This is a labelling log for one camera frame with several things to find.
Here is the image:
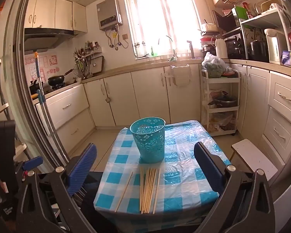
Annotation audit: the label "black wok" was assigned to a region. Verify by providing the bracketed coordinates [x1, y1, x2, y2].
[48, 69, 74, 86]

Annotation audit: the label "pale wooden chopstick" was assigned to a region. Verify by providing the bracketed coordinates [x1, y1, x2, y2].
[115, 171, 134, 212]

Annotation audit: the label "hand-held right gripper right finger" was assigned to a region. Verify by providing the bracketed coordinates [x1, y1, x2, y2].
[193, 142, 276, 233]

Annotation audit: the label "bright kitchen window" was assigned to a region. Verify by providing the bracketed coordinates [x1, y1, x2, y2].
[123, 0, 203, 60]

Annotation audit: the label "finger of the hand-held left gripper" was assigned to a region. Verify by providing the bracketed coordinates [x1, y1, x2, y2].
[23, 156, 43, 171]

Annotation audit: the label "white countertop shelf rack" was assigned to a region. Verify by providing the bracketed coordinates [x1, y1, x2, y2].
[240, 8, 291, 63]

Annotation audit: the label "silver water heater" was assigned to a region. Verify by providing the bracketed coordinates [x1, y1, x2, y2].
[96, 0, 123, 31]

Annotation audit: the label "gas stove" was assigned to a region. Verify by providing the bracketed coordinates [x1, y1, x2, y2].
[30, 83, 67, 95]

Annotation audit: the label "wall utensil rack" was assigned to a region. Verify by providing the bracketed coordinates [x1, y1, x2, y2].
[73, 41, 103, 79]

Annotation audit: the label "black microwave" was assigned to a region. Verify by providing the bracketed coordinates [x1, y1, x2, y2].
[213, 10, 241, 32]

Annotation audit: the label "white thermos jug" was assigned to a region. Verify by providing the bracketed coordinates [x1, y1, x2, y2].
[215, 35, 229, 59]

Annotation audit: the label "pink wall decals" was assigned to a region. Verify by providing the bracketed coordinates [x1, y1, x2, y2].
[24, 55, 59, 84]

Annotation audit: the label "mop with blue handle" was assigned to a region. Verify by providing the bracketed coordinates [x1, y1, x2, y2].
[34, 52, 52, 136]

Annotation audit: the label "grey sliding door frame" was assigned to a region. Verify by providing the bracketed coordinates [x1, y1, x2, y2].
[5, 0, 72, 168]

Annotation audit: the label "metal tray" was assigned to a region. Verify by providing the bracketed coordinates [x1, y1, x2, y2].
[92, 55, 105, 76]

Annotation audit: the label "white low stool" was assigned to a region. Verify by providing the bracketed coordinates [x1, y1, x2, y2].
[231, 138, 278, 181]

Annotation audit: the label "blue white checked tablecloth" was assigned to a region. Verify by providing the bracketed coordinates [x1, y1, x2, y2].
[93, 120, 232, 233]

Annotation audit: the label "plastic bag of greens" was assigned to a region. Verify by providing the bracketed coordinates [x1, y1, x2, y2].
[202, 52, 230, 78]

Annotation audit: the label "bunch of wooden chopsticks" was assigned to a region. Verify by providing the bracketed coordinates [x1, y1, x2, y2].
[139, 167, 160, 214]

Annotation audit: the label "teal perforated basket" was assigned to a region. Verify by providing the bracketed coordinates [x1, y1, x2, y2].
[130, 117, 166, 163]

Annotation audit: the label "white electric water boiler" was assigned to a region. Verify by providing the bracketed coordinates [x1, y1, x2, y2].
[264, 28, 291, 65]

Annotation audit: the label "green cutting board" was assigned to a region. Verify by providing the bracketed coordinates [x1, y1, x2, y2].
[234, 5, 249, 21]

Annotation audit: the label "curved kitchen faucet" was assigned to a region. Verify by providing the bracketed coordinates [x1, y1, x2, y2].
[158, 35, 177, 57]

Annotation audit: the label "blue box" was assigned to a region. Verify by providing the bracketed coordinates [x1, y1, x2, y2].
[281, 50, 291, 69]

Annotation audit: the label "black range hood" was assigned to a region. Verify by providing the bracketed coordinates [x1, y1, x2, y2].
[24, 28, 74, 52]

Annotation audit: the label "white tiered trolley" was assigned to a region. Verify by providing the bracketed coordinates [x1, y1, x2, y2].
[201, 70, 241, 136]

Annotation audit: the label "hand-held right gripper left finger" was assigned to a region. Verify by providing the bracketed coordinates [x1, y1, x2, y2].
[16, 143, 97, 233]

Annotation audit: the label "white hanging bin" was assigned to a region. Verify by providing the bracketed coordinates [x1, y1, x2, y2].
[164, 64, 192, 87]

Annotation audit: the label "straight metal faucet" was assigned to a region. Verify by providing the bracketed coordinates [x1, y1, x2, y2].
[187, 40, 196, 59]

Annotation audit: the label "dark lidded pot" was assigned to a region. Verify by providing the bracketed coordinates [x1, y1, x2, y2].
[212, 95, 238, 109]

